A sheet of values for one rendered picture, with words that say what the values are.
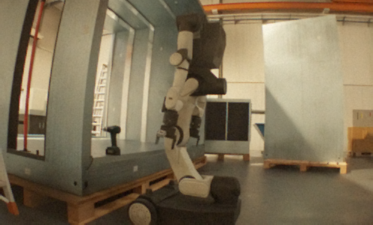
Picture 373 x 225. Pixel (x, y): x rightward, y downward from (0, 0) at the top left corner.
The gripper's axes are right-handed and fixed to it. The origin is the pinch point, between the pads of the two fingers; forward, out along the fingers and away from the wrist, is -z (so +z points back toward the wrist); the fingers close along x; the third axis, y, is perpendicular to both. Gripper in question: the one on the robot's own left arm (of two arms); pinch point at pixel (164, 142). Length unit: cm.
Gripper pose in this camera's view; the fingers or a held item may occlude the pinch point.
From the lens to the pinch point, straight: 138.6
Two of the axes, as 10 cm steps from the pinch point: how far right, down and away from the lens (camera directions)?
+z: 2.3, -9.7, 0.1
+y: -3.3, -0.9, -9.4
